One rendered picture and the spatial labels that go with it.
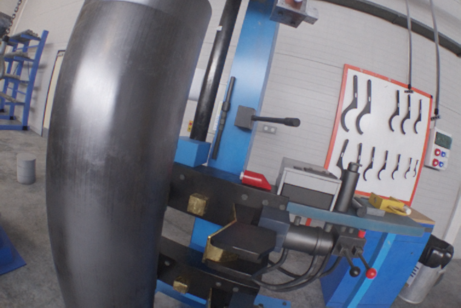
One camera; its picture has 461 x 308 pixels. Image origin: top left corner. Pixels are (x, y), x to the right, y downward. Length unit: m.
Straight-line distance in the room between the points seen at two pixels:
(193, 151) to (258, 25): 0.73
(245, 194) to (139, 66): 0.68
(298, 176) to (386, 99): 2.33
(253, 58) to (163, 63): 0.87
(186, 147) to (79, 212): 0.70
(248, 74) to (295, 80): 1.68
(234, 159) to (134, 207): 0.81
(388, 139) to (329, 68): 1.19
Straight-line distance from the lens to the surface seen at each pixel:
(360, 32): 3.21
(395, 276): 2.17
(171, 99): 0.27
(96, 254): 0.32
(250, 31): 1.17
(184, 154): 0.93
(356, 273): 0.68
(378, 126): 2.89
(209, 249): 0.60
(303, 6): 0.80
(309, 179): 0.83
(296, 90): 2.69
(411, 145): 3.18
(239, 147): 1.04
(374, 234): 1.78
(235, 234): 0.62
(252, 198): 0.84
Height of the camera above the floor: 1.30
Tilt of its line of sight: 3 degrees down
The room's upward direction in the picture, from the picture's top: 14 degrees clockwise
